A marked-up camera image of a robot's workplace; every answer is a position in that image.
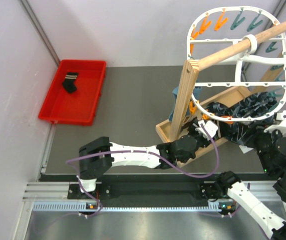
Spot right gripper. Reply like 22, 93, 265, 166
237, 118, 285, 176

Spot orange clothespin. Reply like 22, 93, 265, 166
221, 115, 233, 125
202, 114, 211, 121
189, 101, 197, 116

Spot white clip hanger frame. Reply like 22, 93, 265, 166
187, 6, 286, 122

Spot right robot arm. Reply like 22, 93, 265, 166
201, 129, 286, 240

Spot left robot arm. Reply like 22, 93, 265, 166
78, 119, 219, 198

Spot wooden rack stand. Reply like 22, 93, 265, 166
155, 12, 286, 169

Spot dark patterned cloth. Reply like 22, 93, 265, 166
206, 92, 278, 133

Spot teal cloth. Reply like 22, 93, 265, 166
168, 86, 202, 122

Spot red plastic tray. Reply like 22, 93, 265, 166
38, 59, 107, 126

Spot black striped sock upper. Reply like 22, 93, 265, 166
62, 72, 79, 94

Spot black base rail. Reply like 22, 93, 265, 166
67, 173, 236, 208

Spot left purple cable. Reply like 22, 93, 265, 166
66, 126, 220, 218

